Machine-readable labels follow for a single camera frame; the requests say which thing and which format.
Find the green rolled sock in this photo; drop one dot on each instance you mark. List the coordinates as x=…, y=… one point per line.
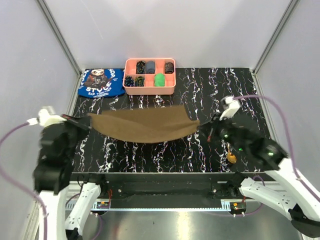
x=159, y=80

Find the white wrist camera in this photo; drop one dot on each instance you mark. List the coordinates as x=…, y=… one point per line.
x=230, y=107
x=46, y=117

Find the dark patterned rolled sock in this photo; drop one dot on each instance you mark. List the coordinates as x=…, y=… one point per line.
x=169, y=68

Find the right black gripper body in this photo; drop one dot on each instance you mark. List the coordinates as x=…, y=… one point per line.
x=223, y=129

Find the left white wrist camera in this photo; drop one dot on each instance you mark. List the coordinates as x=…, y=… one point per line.
x=46, y=117

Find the brown cloth napkin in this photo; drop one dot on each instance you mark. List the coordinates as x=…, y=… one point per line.
x=145, y=125

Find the aluminium frame post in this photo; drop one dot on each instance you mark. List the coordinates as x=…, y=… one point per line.
x=276, y=33
x=44, y=8

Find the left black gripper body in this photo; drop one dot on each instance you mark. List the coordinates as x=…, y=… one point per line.
x=75, y=132

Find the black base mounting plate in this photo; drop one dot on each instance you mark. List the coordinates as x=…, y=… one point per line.
x=162, y=191

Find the blue printed t-shirt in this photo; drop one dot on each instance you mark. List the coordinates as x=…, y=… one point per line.
x=101, y=83

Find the grey rolled sock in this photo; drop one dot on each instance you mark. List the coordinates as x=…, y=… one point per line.
x=150, y=67

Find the black marble pattern mat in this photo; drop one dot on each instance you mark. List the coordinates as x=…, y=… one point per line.
x=200, y=91

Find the pink compartment tray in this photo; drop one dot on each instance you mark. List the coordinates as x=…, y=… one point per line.
x=149, y=88

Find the right aluminium frame post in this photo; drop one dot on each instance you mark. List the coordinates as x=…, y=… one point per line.
x=276, y=33

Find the black yellow rolled sock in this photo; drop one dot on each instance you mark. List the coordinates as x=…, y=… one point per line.
x=140, y=67

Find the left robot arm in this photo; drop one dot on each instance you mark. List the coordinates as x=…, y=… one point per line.
x=52, y=176

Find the left aluminium frame post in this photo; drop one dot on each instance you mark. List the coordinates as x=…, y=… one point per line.
x=44, y=8

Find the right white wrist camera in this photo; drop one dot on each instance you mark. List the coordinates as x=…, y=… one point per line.
x=230, y=107

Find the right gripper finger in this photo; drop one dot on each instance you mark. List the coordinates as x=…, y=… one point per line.
x=211, y=134
x=206, y=125

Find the black blue rolled sock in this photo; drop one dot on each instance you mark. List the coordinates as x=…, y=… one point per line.
x=129, y=81

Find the gold spoon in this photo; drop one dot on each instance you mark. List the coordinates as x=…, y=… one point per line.
x=231, y=157

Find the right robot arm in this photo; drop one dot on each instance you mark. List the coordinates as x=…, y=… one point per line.
x=301, y=202

